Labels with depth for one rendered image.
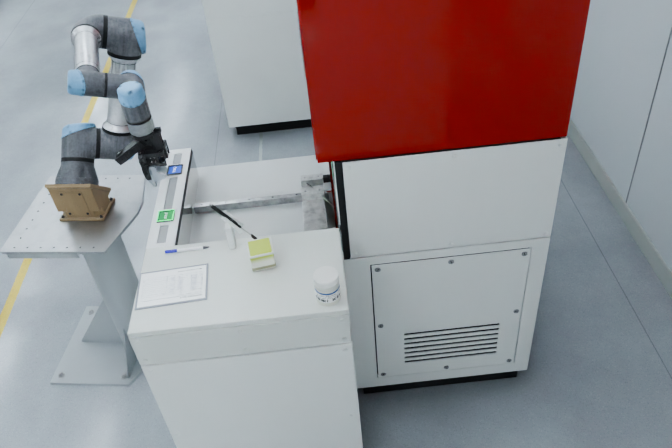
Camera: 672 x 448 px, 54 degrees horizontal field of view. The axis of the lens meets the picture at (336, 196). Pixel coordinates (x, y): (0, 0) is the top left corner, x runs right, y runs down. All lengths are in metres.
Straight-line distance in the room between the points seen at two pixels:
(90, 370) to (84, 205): 0.92
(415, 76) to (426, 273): 0.77
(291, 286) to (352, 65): 0.66
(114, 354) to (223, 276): 1.30
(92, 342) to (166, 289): 1.32
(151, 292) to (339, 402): 0.69
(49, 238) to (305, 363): 1.10
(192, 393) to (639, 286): 2.13
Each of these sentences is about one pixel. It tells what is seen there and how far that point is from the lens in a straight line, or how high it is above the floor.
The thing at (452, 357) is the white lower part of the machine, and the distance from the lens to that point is 2.68.
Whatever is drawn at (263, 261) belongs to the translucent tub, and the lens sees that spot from 1.97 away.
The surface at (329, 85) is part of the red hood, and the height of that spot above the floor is 1.48.
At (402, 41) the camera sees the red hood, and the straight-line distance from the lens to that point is 1.76.
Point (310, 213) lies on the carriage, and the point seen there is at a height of 0.88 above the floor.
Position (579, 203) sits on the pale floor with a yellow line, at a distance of 3.77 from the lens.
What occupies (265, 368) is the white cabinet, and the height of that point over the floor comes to 0.74.
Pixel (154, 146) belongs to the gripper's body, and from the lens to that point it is 2.09.
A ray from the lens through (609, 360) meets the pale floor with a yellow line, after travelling 3.07.
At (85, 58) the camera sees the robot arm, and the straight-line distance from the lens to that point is 2.18.
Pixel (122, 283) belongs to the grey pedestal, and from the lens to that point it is 2.82.
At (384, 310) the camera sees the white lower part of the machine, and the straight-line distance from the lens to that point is 2.40.
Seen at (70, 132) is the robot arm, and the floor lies 1.12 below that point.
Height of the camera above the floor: 2.37
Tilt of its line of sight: 39 degrees down
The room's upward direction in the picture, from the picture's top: 6 degrees counter-clockwise
